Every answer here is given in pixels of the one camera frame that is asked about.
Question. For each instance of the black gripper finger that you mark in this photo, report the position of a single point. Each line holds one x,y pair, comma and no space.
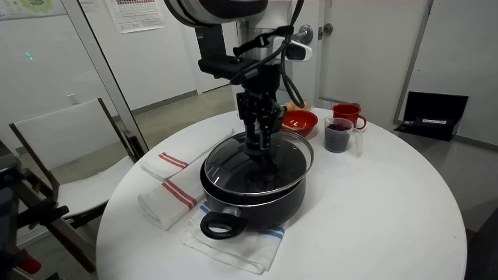
251,121
272,118

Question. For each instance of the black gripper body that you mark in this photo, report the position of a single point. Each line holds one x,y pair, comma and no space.
262,83

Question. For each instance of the glass pot lid black knob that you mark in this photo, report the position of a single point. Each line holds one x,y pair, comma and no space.
234,171

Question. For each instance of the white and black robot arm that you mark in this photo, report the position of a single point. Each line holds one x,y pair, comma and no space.
213,48

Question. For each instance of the red bowl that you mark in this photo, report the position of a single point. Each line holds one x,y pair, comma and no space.
300,123

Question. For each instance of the pale yellow lumpy food item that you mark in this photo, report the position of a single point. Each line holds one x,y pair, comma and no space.
306,106

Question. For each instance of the clear measuring cup dark contents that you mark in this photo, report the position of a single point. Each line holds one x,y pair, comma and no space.
337,137

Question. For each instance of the red cup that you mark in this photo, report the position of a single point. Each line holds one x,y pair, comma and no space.
346,111

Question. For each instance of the white towel with red stripes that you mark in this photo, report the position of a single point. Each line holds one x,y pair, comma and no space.
166,202

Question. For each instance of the white towel with blue stripes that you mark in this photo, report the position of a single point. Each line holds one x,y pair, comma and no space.
244,249

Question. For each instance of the black laptop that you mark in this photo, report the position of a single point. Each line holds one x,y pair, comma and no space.
434,111

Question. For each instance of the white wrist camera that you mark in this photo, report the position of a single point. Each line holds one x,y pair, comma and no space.
298,50

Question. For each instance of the paper poster on wall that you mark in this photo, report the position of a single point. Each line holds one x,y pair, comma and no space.
136,13

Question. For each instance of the grey glass partition frame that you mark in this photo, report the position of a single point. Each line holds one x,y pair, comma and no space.
104,78

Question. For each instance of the white chair with dark frame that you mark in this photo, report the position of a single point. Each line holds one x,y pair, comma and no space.
79,140

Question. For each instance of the green printed wall poster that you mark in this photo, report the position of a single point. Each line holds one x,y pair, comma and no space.
32,6

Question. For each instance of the black camera stand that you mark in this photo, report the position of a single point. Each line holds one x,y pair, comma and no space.
16,218

